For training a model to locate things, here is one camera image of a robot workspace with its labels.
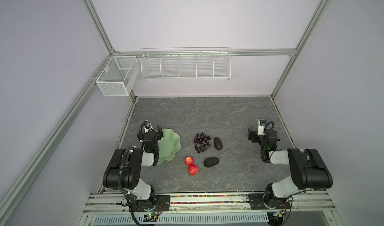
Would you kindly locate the dark purple fake grape bunch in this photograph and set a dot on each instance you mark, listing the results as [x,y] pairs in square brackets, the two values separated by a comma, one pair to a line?
[202,142]

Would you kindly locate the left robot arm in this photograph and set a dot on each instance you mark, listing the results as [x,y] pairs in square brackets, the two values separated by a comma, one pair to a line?
[123,172]

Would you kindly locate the light green wavy fruit bowl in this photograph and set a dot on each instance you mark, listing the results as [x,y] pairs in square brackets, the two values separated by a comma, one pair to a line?
[169,145]

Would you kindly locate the red apple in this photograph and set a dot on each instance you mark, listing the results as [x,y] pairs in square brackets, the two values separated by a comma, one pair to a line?
[194,170]
[189,161]

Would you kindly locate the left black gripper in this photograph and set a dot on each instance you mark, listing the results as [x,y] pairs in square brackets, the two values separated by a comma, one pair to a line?
[149,136]

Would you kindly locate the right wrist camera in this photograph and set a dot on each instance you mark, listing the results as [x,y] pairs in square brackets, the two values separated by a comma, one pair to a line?
[261,126]

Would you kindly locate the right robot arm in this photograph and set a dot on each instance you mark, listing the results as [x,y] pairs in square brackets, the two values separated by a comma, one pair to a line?
[308,171]

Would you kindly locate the dark avocado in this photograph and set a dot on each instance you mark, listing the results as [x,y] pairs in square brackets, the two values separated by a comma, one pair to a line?
[211,161]
[218,143]

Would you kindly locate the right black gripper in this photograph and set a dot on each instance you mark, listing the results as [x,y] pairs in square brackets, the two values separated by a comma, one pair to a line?
[255,136]

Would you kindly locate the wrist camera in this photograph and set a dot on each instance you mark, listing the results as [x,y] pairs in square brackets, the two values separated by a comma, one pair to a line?
[261,126]
[147,126]

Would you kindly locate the long white wire basket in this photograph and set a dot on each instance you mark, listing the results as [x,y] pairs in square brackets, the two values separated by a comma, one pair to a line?
[186,64]

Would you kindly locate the small white mesh basket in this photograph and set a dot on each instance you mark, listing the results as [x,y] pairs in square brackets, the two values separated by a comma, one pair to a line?
[118,76]

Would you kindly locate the aluminium front rail frame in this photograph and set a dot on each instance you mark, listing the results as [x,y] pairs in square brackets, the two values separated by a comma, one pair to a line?
[312,208]

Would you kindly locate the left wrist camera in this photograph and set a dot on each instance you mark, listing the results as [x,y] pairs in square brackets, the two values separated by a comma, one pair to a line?
[147,126]

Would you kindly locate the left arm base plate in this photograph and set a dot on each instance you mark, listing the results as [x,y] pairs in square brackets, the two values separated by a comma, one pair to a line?
[159,203]

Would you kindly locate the white vented cable duct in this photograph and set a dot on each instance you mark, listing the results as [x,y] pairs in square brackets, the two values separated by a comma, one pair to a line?
[183,219]

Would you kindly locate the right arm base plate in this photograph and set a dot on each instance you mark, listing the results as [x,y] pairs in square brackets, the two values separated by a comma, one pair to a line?
[258,201]

